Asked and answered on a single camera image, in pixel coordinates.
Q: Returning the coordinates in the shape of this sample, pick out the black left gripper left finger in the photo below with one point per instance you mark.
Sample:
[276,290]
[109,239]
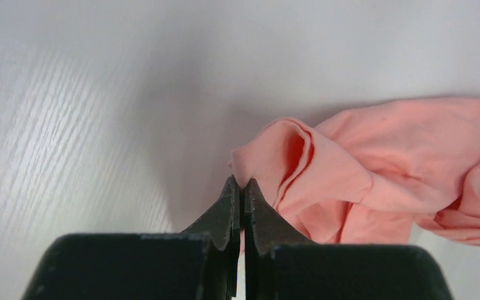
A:
[196,263]

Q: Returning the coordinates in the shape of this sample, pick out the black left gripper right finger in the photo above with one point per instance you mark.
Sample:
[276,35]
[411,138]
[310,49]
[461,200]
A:
[282,263]

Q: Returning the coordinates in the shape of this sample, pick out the salmon pink t-shirt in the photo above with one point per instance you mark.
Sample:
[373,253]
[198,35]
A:
[367,175]

